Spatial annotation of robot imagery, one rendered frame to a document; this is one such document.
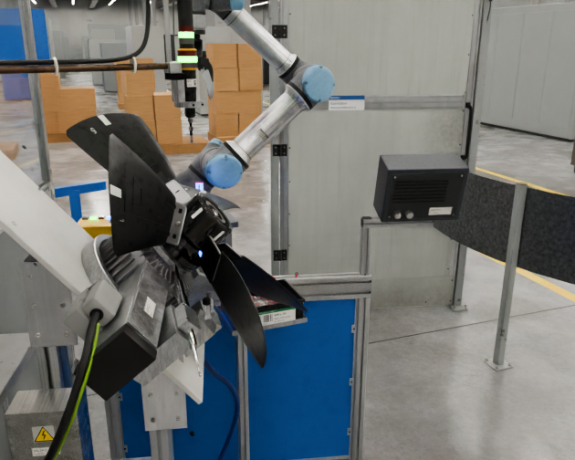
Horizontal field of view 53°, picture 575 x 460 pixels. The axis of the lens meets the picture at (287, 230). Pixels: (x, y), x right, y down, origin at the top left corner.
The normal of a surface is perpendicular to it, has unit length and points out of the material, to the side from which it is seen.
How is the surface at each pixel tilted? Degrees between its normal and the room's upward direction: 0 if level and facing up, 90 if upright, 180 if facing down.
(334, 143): 90
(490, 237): 90
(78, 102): 90
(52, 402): 0
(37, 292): 90
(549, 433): 0
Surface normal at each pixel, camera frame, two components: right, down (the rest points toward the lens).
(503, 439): 0.00, -0.95
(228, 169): 0.18, 0.39
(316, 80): 0.38, 0.22
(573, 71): -0.94, 0.11
